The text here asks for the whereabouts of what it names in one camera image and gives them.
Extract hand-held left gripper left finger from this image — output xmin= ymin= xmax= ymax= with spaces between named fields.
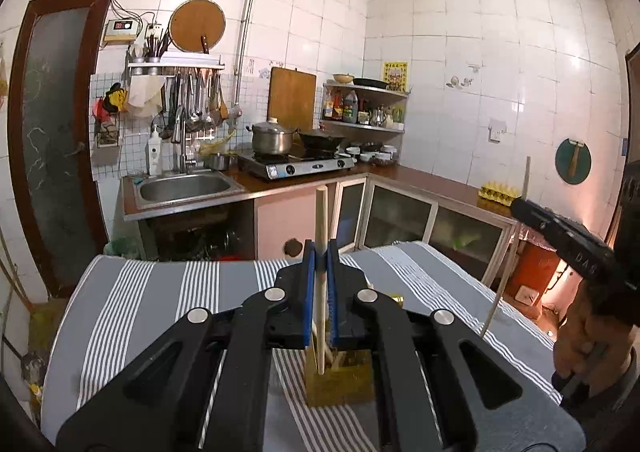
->
xmin=56 ymin=239 xmax=318 ymax=452

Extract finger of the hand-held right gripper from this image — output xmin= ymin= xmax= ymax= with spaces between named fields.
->
xmin=511 ymin=197 xmax=576 ymax=258

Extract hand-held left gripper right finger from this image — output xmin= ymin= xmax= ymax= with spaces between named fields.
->
xmin=327 ymin=239 xmax=587 ymax=452

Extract yellow perforated utensil holder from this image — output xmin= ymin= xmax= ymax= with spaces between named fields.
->
xmin=304 ymin=289 xmax=405 ymax=408

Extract person's right hand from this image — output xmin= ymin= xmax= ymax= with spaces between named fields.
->
xmin=552 ymin=277 xmax=631 ymax=383

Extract orange container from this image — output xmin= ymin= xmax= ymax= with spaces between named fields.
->
xmin=509 ymin=239 xmax=560 ymax=305

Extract yellow egg carton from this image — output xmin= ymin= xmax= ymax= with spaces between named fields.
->
xmin=478 ymin=181 xmax=522 ymax=206

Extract green round hanging board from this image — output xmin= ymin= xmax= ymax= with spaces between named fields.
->
xmin=555 ymin=137 xmax=592 ymax=184

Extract kitchen counter cabinet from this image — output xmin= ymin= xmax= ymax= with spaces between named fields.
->
xmin=122 ymin=165 xmax=521 ymax=293

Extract steel gas stove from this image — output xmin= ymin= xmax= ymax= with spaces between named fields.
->
xmin=236 ymin=152 xmax=357 ymax=181

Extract cluster of small bowls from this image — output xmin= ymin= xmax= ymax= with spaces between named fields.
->
xmin=340 ymin=142 xmax=401 ymax=167

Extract black wok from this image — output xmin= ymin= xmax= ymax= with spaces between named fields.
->
xmin=298 ymin=128 xmax=347 ymax=151

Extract steel cooking pot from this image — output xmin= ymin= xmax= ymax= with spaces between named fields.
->
xmin=250 ymin=117 xmax=297 ymax=156

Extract grey striped tablecloth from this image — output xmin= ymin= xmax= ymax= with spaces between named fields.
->
xmin=40 ymin=241 xmax=563 ymax=452

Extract steel kitchen sink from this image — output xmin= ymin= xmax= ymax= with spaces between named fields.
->
xmin=122 ymin=169 xmax=248 ymax=222

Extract steel corner shelf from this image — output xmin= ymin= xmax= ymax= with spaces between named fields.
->
xmin=321 ymin=81 xmax=411 ymax=134

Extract steel faucet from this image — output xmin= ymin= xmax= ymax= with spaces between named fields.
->
xmin=172 ymin=119 xmax=198 ymax=175

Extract row of condiment bottles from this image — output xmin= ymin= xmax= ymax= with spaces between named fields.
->
xmin=322 ymin=88 xmax=405 ymax=127

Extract green plastic bag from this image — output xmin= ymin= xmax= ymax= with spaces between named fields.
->
xmin=102 ymin=237 xmax=143 ymax=260

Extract rectangular wooden cutting board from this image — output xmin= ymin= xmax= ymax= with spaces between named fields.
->
xmin=266 ymin=66 xmax=318 ymax=132

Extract white soap bottle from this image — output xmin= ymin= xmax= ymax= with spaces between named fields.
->
xmin=146 ymin=123 xmax=164 ymax=176

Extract row of hanging ladles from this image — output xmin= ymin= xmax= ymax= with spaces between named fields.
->
xmin=160 ymin=70 xmax=231 ymax=143

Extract white hanging cloth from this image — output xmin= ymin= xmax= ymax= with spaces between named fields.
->
xmin=125 ymin=76 xmax=163 ymax=119

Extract yellow bag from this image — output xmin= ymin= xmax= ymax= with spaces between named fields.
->
xmin=27 ymin=299 xmax=68 ymax=363

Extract steel cutlery cup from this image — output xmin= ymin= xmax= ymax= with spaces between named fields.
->
xmin=142 ymin=30 xmax=173 ymax=64

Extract round wooden board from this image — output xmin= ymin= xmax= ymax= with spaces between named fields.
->
xmin=168 ymin=0 xmax=226 ymax=53

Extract brown frosted glass door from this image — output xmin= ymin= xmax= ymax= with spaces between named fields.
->
xmin=7 ymin=0 xmax=117 ymax=298

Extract leaning metal rods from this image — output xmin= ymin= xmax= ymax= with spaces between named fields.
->
xmin=0 ymin=227 xmax=31 ymax=313

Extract white timer box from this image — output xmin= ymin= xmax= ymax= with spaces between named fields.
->
xmin=102 ymin=18 xmax=138 ymax=44

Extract orange plastic bag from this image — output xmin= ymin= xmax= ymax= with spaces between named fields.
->
xmin=0 ymin=45 xmax=11 ymax=110

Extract yellow wall poster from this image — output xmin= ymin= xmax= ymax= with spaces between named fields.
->
xmin=383 ymin=61 xmax=409 ymax=93

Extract steel wall rack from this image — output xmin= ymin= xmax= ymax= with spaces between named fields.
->
xmin=126 ymin=55 xmax=226 ymax=77

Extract grey wall pipe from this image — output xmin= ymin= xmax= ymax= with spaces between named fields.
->
xmin=234 ymin=0 xmax=271 ymax=106

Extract wire wall basket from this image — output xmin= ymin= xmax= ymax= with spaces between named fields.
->
xmin=91 ymin=82 xmax=128 ymax=149

